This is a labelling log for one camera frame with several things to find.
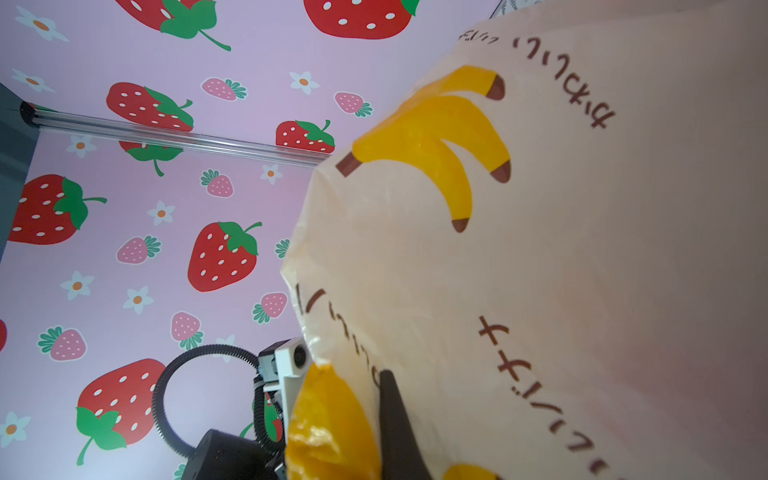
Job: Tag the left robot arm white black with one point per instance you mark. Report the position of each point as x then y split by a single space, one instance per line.
224 456

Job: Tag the banana print plastic bag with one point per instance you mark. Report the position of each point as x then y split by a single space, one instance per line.
557 245

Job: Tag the aluminium frame post left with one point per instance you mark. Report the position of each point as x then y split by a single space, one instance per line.
116 130

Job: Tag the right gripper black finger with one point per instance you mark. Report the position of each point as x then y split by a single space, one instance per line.
401 457

